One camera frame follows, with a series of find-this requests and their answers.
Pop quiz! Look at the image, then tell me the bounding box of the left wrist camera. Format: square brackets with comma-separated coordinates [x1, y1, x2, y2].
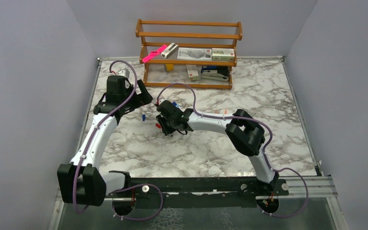
[116, 68, 130, 79]

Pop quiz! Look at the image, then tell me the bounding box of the yellow small object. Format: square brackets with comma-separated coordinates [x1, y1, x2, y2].
[165, 64, 174, 72]

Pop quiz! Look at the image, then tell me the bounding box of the blue grey stapler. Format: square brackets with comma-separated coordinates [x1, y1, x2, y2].
[201, 65, 230, 81]

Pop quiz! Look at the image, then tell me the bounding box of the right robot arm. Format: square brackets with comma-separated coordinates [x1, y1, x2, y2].
[156, 100, 278, 195]

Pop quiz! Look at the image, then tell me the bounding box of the white grey eraser box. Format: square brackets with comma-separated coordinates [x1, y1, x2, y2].
[161, 43, 179, 59]

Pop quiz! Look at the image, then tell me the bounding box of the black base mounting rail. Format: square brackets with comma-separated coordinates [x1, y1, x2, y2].
[101, 176, 289, 204]

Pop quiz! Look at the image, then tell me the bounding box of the wooden three-tier shelf rack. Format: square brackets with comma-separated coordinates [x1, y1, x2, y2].
[135, 19, 243, 90]

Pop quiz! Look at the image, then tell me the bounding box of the small white red box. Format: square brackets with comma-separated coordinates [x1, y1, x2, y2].
[186, 65, 200, 81]

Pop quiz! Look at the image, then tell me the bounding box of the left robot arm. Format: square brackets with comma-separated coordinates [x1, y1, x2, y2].
[57, 75, 153, 207]

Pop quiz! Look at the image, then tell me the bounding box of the white patterned flat packet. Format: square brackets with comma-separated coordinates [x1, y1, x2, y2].
[177, 47, 212, 61]

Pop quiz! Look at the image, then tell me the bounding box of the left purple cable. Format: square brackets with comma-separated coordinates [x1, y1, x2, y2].
[72, 60, 164, 222]

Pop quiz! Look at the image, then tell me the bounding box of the green white staples box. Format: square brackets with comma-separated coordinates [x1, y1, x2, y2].
[211, 48, 235, 61]

